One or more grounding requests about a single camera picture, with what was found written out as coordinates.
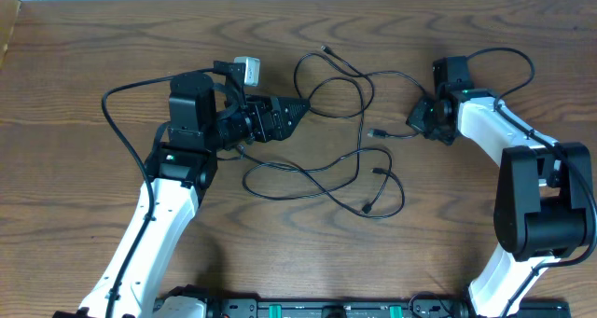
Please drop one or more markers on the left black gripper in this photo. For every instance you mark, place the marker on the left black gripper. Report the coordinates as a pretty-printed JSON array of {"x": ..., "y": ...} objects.
[{"x": 283, "y": 130}]

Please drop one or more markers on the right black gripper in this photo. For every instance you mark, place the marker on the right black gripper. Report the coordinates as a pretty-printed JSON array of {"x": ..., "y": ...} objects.
[{"x": 415, "y": 117}]

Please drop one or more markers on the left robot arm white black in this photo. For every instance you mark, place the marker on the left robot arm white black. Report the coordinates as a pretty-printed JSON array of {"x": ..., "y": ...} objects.
[{"x": 205, "y": 117}]

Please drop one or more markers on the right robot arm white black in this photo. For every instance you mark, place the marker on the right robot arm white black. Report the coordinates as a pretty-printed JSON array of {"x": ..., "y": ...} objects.
[{"x": 544, "y": 215}]

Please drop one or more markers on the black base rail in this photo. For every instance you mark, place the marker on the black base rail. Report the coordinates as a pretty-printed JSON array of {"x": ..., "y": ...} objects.
[{"x": 354, "y": 308}]

